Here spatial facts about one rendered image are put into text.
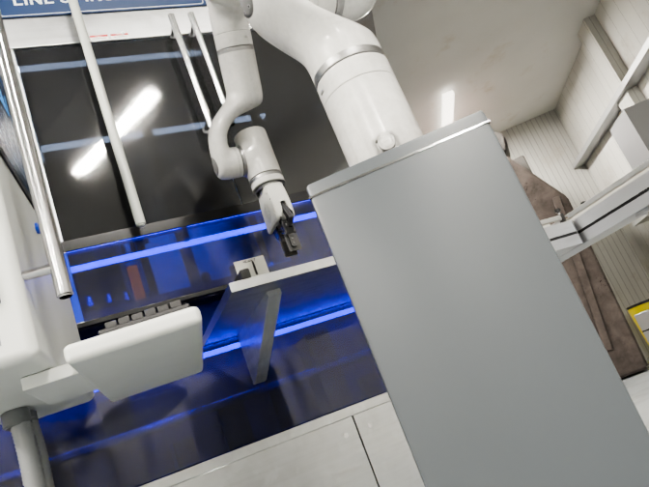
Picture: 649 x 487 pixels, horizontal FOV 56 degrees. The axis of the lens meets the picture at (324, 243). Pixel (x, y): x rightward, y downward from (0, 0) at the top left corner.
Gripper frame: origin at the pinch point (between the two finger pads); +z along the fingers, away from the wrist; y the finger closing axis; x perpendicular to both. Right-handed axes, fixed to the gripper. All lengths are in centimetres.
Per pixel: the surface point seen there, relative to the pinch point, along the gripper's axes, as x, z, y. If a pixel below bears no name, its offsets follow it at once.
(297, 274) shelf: -9.1, 13.0, 20.7
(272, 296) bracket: -13.5, 14.3, 14.7
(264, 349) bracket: -13.6, 21.3, -3.5
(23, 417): -63, 21, 5
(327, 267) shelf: -2.3, 13.0, 20.5
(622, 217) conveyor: 118, 15, -12
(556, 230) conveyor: 108, 9, -30
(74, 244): -46, -20, -20
